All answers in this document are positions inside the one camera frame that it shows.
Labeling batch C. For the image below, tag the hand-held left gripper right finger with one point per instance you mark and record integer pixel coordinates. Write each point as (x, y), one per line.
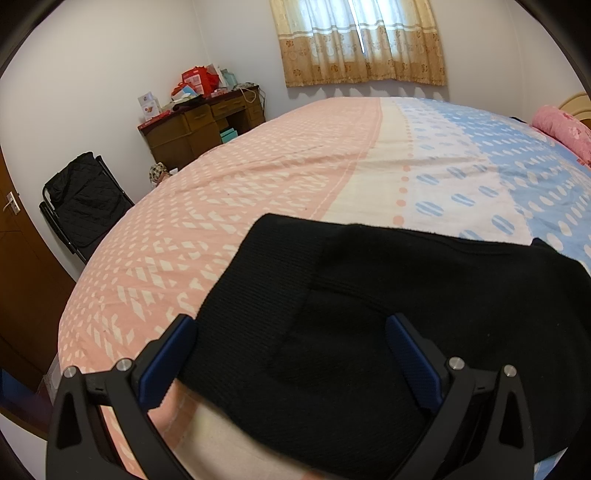
(413, 357)

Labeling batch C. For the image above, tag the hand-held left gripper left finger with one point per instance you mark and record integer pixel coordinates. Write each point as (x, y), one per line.
(170, 355)

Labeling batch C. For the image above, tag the black knit pants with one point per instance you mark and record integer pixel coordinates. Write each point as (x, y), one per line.
(351, 332)

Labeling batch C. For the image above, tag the brown wooden door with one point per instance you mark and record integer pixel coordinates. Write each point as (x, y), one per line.
(23, 286)

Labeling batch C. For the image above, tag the black quilted folding chair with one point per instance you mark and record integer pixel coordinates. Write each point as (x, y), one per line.
(83, 198)

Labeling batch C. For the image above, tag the checkered bag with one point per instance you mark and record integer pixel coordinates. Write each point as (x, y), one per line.
(159, 173)

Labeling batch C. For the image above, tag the teal box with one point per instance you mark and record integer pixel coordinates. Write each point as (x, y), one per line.
(228, 135)

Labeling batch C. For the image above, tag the brown wooden desk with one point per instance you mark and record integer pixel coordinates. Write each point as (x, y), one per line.
(198, 127)

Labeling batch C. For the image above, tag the white printed box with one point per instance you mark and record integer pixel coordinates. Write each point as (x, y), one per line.
(148, 106)

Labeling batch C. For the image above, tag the pink floral pillow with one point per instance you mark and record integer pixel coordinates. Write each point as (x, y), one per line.
(565, 127)

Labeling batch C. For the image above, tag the red gift bag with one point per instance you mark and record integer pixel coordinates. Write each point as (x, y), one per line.
(199, 79)

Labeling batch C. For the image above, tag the pale green box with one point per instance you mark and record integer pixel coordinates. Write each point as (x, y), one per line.
(227, 77)

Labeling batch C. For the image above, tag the wooden headboard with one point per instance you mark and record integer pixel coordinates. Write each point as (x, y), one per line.
(578, 104)

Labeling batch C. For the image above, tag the beige floral curtain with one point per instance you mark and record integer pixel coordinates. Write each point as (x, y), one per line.
(360, 41)

